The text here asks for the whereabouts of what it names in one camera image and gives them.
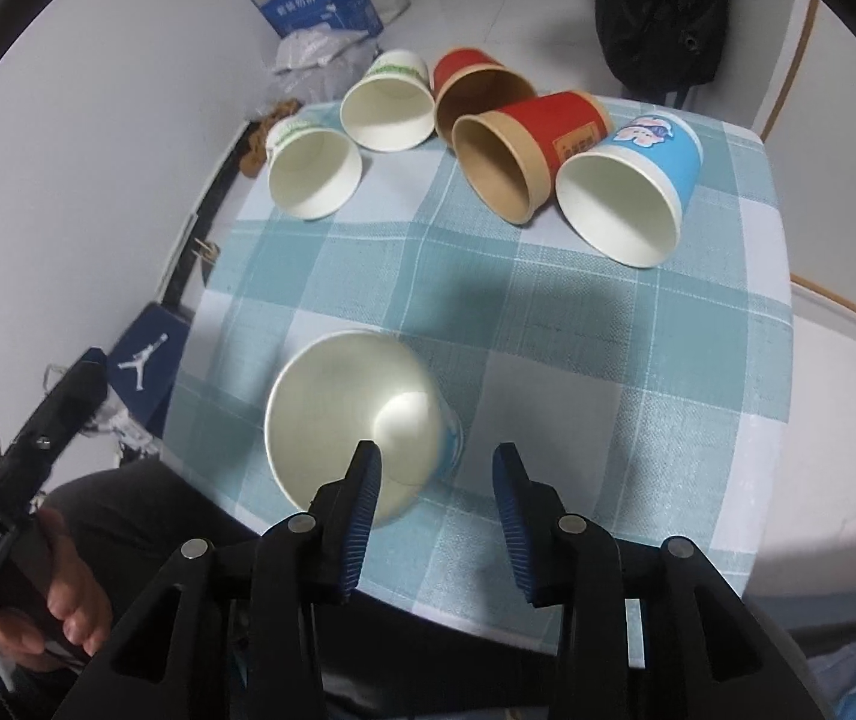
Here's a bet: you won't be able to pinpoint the blue paper cup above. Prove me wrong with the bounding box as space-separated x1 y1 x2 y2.
555 109 704 268
263 330 464 525

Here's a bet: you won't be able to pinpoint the green white paper cup left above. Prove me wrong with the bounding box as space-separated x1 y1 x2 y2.
265 115 363 221

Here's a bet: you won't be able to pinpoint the green white paper cup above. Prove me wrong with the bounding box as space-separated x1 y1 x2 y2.
340 49 434 153
265 115 363 221

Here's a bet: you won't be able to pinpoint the red paper cup front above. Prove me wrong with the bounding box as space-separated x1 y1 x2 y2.
452 89 613 226

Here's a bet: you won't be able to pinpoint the red paper cup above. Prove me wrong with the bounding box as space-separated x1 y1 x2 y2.
452 89 613 226
432 47 537 146

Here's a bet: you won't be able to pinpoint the red paper cup rear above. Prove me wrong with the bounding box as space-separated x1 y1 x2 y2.
432 47 537 146

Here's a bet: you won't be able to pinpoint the person left hand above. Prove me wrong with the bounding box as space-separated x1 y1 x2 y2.
0 507 112 673

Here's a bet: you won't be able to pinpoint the teal checked tablecloth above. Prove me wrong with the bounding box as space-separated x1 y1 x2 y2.
163 115 792 650

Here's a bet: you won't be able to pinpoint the navy Jordan shoe box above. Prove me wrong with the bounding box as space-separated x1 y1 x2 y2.
107 302 190 437

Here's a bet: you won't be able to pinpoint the brown shoes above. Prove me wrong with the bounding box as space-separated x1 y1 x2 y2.
239 99 302 179

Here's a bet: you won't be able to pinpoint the grey plastic bag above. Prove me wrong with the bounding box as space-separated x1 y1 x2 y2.
267 23 379 104

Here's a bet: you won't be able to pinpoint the blue cardboard box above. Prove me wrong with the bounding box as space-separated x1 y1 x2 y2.
260 0 384 37

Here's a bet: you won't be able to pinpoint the black backpack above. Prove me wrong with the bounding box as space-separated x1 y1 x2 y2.
595 0 730 103

